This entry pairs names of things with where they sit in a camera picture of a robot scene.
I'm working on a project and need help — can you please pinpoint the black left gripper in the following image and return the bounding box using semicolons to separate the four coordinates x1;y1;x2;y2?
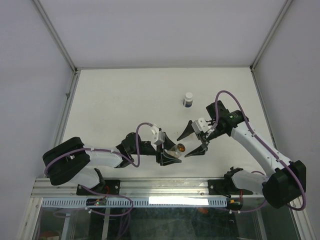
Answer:
130;134;182;165

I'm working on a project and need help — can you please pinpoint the clear glass pill vial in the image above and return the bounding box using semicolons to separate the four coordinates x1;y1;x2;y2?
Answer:
167;144;184;159

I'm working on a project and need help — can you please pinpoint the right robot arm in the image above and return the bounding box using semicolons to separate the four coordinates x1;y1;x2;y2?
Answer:
177;100;307;209

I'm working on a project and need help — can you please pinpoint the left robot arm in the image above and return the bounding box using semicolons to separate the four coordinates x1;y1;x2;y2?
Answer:
42;131;182;195

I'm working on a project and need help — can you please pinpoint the white pill bottle blue label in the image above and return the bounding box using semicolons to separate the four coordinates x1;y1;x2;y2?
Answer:
183;92;193;108

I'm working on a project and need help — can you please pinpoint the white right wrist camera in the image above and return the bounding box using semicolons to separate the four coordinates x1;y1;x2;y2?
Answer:
191;118;213;134

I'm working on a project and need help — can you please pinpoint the aluminium mounting rail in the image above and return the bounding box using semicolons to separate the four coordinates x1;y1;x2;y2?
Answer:
31;176;300;198

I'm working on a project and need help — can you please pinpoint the grey slotted cable duct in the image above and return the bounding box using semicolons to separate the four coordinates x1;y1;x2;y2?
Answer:
41;196;227;209

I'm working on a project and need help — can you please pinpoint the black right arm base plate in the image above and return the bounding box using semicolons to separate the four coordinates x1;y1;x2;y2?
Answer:
207;178;241;198

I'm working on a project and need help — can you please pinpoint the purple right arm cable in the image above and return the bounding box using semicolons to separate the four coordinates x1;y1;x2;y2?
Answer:
211;90;308;211

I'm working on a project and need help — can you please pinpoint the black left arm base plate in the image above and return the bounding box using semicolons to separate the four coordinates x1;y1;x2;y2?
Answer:
76;178;121;196

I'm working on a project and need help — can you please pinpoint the aluminium frame left post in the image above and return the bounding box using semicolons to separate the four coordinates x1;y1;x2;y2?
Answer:
31;0;78;73

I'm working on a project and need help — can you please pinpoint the aluminium frame post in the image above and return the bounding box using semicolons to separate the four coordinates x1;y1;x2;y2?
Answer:
249;0;295;71
31;0;78;73

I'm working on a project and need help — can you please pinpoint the aluminium frame right post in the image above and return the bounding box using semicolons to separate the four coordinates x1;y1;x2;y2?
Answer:
249;0;295;71

